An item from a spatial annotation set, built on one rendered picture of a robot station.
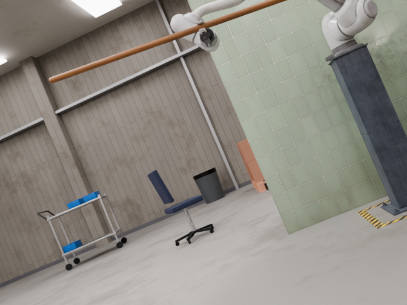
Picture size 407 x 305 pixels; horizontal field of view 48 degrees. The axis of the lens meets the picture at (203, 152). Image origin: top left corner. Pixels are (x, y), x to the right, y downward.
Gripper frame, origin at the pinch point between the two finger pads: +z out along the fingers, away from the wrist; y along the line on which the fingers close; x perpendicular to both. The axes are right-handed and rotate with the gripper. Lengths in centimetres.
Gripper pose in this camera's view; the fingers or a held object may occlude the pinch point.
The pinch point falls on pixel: (201, 26)
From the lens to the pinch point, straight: 224.1
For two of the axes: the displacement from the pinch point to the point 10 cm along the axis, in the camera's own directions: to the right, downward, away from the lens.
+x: -9.4, 3.0, 1.4
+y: 3.0, 9.5, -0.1
